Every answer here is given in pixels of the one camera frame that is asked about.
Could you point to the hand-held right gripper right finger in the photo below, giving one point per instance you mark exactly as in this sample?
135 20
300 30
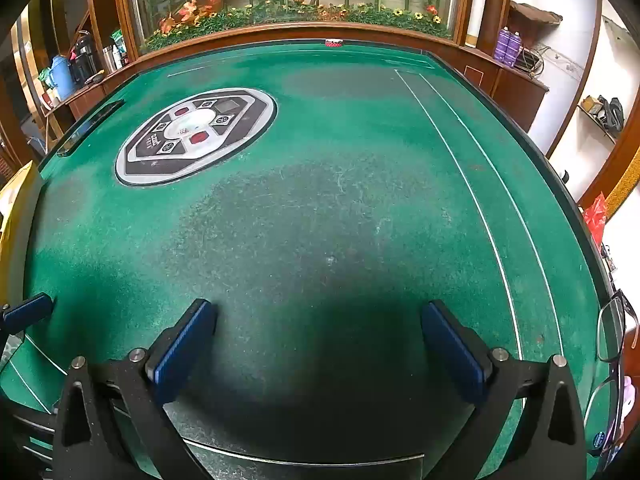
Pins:
452 350

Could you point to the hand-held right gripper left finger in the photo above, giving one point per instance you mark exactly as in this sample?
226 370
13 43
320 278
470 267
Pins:
182 345

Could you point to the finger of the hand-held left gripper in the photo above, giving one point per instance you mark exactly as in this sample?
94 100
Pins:
25 311

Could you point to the yellow foam-lined box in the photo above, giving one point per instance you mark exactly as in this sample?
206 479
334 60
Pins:
20 200

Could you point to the black-framed eyeglasses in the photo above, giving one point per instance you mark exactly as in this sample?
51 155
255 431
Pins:
611 330

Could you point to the mahjong table control panel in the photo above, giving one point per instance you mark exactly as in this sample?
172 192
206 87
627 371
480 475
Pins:
150 157

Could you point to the red plastic bag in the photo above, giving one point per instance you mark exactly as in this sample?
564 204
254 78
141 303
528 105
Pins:
595 220

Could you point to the black smartphone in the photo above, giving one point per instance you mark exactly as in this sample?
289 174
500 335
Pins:
90 127

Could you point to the green packet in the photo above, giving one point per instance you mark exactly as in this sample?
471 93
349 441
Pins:
46 79
118 40

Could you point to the blue thermos jug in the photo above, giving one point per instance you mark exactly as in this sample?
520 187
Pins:
62 77

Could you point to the black thermos pot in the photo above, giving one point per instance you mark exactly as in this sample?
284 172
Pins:
82 60

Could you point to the stainless steel cup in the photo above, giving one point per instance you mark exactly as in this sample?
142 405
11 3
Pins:
109 57

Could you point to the wooden cabinet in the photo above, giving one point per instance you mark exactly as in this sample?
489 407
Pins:
515 90

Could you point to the black bag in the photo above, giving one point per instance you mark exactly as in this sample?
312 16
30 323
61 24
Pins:
612 112

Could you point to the purple spray can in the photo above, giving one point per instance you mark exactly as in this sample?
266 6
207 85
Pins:
516 49
502 45

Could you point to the artificial flower display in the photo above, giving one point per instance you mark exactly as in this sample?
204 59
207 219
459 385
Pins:
300 12

